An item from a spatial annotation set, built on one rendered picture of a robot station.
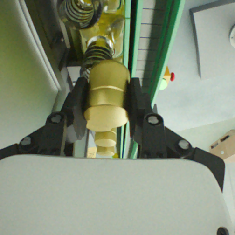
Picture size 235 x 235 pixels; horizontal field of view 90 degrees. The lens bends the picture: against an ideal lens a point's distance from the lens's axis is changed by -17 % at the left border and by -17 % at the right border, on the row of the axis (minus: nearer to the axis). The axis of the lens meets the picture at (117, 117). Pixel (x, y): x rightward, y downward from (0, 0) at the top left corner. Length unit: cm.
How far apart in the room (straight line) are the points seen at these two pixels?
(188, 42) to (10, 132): 60
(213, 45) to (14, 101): 60
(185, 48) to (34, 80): 53
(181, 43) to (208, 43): 10
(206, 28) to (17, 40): 52
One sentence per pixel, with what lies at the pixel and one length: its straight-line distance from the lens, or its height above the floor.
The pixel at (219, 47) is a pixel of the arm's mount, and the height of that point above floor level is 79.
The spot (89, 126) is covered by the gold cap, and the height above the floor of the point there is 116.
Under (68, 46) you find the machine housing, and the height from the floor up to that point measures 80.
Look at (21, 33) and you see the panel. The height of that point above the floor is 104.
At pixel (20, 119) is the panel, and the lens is 24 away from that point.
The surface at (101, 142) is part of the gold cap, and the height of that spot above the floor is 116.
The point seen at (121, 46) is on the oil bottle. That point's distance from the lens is 18.
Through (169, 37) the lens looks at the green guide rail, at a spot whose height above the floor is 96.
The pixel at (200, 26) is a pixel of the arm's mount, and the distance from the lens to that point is 55.
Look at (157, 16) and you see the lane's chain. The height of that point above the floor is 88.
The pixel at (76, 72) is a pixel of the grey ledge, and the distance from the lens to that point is 49.
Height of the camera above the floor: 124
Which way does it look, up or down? 31 degrees down
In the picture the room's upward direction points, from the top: 179 degrees counter-clockwise
